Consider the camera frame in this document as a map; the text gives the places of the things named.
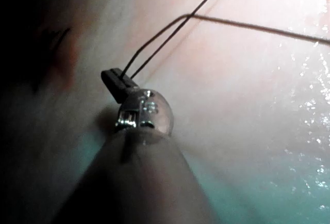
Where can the left arm needle driver jaw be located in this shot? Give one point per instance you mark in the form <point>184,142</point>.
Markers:
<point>125,82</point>
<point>114,86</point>

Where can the left arm needle driver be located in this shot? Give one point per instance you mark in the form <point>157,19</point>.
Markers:
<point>152,110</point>

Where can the black thread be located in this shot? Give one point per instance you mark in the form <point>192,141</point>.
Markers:
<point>189,15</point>

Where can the dark left arm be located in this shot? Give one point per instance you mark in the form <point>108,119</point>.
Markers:
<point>144,177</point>

